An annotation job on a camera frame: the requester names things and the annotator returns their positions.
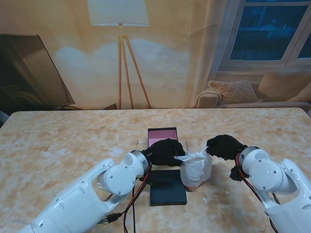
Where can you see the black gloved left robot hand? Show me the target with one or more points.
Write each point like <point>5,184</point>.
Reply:
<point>165,153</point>

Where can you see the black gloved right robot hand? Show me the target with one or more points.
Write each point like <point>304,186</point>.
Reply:
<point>224,146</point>

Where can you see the black gift box pink inside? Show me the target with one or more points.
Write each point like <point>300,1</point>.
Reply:
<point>160,136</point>

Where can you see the white plastic bag orange print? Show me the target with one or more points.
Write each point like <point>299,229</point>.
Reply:
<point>195,170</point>

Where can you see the black box lid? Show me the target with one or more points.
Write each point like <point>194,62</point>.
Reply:
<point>167,191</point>

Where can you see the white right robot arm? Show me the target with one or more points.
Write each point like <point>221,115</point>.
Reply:
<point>277,179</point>

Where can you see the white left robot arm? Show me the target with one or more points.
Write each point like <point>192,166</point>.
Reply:
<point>85,194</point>

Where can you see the knitted beige cushion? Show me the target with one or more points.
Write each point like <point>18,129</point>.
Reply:
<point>233,92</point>

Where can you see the beige sofa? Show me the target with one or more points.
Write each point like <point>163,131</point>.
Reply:
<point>279,85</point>

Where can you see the white framed window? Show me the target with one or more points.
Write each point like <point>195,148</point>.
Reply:
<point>262,31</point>

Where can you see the tripod floor lamp white shade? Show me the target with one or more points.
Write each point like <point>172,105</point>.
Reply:
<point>119,12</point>

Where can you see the dark flat television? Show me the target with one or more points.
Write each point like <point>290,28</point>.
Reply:
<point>24,72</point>

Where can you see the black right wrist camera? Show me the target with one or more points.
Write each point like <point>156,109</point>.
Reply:
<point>236,173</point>

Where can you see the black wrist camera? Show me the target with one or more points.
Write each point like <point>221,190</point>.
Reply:
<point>143,178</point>
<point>236,173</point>

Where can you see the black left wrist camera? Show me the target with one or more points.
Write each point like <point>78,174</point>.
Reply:
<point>143,178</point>

